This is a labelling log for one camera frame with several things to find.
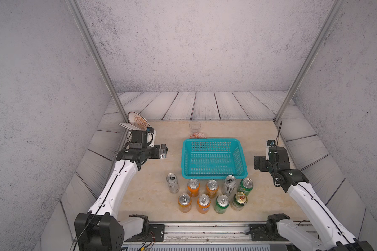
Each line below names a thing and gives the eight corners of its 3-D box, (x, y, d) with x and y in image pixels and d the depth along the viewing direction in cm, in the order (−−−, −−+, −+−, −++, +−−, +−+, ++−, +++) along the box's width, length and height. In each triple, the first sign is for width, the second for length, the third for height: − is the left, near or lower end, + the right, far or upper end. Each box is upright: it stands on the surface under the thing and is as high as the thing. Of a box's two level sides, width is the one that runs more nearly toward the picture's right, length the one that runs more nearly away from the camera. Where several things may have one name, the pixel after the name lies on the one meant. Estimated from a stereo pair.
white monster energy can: (222, 196, 86) (226, 185, 75) (221, 186, 89) (225, 174, 78) (232, 196, 86) (237, 185, 75) (230, 186, 89) (235, 174, 78)
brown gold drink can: (231, 211, 80) (235, 205, 72) (229, 199, 85) (233, 191, 76) (243, 211, 80) (248, 205, 72) (241, 199, 85) (245, 191, 76)
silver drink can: (168, 193, 87) (165, 183, 76) (169, 184, 90) (166, 172, 80) (179, 193, 87) (176, 183, 76) (179, 184, 90) (177, 172, 80)
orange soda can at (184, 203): (179, 213, 81) (177, 206, 72) (180, 201, 85) (178, 193, 76) (191, 213, 81) (190, 206, 72) (191, 201, 85) (191, 193, 76)
